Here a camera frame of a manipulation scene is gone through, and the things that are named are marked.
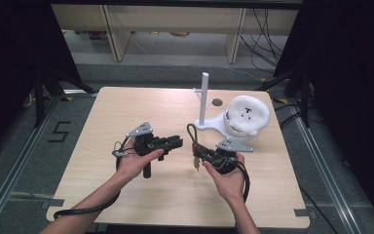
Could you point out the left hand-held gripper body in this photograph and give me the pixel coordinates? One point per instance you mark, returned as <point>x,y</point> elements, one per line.
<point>146,144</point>

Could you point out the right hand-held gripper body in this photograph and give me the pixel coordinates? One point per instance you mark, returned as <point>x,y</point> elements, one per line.
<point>222,159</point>

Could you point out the white hook stand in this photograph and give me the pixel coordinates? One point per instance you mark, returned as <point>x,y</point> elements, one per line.
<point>204,97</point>

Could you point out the white fluffy zipper pouch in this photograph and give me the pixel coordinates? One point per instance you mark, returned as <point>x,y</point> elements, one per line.
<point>251,113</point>

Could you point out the person's left hand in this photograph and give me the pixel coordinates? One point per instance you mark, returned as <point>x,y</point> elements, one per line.
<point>131,164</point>

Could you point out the person's right hand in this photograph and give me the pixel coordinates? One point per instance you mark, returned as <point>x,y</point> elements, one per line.
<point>230,185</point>

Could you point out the dark round table grommet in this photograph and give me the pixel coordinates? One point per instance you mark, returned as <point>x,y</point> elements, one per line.
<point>217,102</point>

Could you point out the grey tape strip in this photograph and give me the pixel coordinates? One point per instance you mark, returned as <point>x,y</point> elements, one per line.
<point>53,203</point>
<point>305,213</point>

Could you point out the black metal stand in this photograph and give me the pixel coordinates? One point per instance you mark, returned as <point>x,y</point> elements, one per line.
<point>39,97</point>
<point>303,97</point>

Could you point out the light wooden desk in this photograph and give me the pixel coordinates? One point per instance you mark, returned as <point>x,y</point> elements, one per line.
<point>175,19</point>

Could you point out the black curtain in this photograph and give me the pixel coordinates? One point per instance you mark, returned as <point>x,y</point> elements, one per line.
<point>354,81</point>
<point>9,65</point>

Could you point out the aluminium floor rail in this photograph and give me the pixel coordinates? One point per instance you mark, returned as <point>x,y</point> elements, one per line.
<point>324,172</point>
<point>16,169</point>

